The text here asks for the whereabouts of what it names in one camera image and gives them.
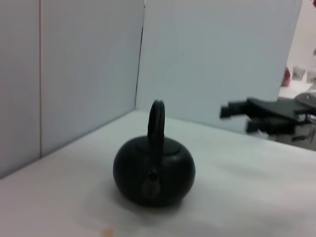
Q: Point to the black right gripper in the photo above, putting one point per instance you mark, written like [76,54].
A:
[276,109]

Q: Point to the black round teapot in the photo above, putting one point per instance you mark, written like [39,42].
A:
[153,177]

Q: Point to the red background object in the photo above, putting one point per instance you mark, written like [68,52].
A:
[287,77]

